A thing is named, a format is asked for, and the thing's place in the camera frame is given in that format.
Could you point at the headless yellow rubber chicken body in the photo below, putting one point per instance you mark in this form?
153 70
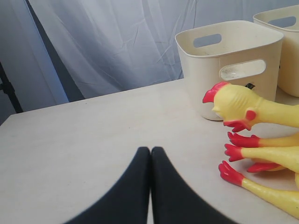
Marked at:
286 200

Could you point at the cream bin marked O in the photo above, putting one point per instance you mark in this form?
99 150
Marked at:
288 79

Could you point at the cream bin marked X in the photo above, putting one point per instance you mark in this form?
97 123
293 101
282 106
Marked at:
239 52

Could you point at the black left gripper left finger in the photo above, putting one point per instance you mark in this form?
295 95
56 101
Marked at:
127 201

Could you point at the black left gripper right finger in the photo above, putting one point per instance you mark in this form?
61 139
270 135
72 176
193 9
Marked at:
173 201

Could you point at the yellow rubber chicken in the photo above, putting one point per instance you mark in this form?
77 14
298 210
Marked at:
241 108
268 154

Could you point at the black frame beside table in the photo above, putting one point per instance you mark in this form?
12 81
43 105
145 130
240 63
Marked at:
8 89

